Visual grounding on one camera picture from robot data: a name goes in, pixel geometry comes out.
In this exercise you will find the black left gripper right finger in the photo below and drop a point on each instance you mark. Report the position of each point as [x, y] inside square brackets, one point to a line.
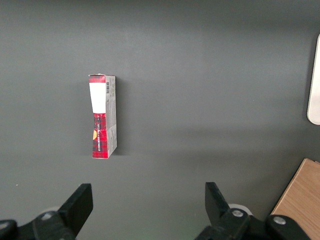
[217, 212]

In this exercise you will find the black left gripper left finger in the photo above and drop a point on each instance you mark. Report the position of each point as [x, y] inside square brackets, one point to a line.
[75, 210]

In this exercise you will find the wooden drawer cabinet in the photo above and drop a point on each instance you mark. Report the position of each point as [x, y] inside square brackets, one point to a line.
[302, 190]

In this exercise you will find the red plaid carton box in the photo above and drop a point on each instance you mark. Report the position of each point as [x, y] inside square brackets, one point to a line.
[100, 95]

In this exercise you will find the dark grey table mat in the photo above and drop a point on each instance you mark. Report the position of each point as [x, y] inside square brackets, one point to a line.
[175, 100]

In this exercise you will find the beige rectangular tray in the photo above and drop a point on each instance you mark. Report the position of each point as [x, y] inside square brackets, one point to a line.
[315, 100]

